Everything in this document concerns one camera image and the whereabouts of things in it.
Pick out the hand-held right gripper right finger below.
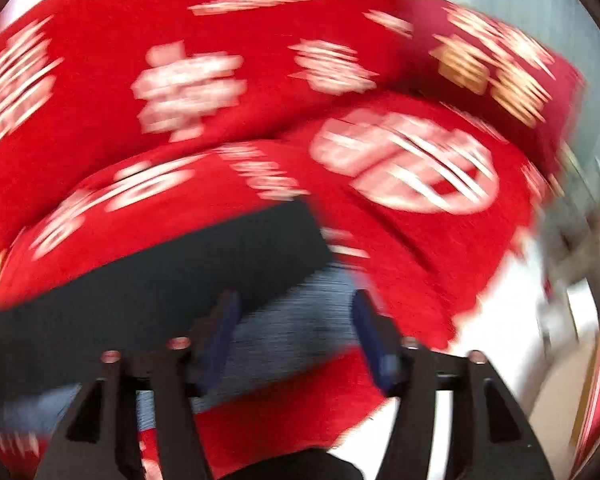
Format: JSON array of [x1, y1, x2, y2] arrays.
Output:
[[349, 289, 543, 480]]

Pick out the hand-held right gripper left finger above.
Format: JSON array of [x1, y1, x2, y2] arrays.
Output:
[[32, 287, 243, 480]]

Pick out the black and grey pants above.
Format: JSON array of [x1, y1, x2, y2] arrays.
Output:
[[0, 200, 363, 436]]

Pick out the red printed blanket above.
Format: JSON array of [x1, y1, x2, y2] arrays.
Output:
[[0, 105, 551, 480]]

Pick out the blurred grey furniture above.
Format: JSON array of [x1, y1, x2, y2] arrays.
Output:
[[540, 150, 600, 361]]

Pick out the dark red printed cushion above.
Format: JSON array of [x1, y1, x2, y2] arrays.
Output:
[[405, 0, 587, 176]]

